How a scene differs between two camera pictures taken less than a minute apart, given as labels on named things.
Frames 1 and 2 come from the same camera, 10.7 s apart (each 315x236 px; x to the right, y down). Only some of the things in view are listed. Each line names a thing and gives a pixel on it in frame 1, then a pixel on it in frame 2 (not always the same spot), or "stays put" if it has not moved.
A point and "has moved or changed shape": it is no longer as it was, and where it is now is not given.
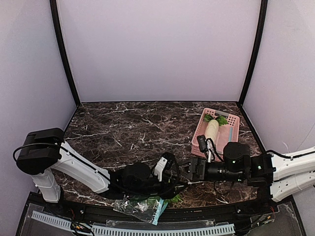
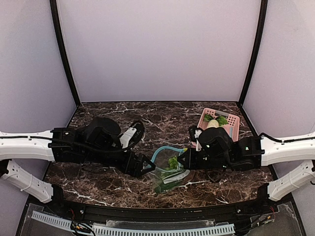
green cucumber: x=175 y=199 has moved or changed shape
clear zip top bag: x=147 y=209 has moved or changed shape
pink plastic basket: x=228 y=133 stays put
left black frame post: x=53 y=5 stays put
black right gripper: x=200 y=169 → x=189 y=160
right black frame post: x=262 y=28 stays put
